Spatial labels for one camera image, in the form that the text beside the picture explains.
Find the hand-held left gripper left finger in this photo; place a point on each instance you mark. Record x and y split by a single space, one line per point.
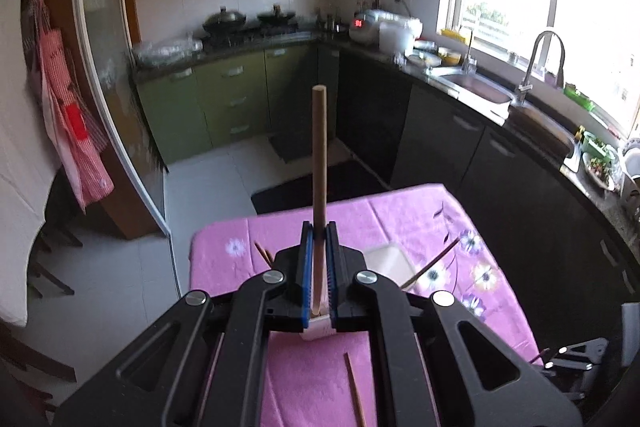
307 277

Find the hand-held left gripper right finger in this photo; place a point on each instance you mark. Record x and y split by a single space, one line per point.
331 277

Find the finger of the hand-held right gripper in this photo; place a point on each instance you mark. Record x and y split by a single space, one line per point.
575 352

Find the brown wooden chopstick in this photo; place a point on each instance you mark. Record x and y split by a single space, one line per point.
264 253
356 392
435 259
320 157

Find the white plastic utensil holder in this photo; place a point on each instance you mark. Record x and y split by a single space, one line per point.
387 263

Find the purple floral tablecloth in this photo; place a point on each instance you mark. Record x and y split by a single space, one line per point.
280 227

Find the black floor mat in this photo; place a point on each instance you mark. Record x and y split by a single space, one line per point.
300 194

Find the black base cabinets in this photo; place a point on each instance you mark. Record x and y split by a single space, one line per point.
475 167

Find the plate of food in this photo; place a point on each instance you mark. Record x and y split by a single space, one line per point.
599 164

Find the green base cabinets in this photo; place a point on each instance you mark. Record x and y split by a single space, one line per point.
225 102

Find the steel sink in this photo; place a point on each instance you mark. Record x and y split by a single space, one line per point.
475 87

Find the gas stove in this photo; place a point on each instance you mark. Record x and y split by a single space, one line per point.
255 38

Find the yellow bowl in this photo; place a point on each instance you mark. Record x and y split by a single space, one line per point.
449 56

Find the white plastic container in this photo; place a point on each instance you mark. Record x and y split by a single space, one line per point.
400 36

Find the white rice cooker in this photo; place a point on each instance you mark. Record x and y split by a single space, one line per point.
365 27

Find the green tray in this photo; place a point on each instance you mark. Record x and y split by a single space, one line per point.
580 98

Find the small steel faucet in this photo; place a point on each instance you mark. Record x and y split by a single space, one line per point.
470 54

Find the black wok with lid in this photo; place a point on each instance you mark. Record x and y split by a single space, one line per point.
225 20
276 16

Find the clear plastic bags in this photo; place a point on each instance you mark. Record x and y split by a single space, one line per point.
165 51

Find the yellow tray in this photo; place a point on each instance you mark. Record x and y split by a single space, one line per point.
455 33

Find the sliding glass door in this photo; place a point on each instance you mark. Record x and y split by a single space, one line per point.
110 82

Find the wooden chair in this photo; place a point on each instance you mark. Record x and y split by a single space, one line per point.
30 357

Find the red checked apron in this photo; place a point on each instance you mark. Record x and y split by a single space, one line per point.
70 107

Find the tall steel faucet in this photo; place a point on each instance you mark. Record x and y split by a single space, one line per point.
532 57

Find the white cloth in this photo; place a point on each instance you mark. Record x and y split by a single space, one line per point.
22 157

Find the window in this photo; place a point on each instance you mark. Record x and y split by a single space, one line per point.
550 7

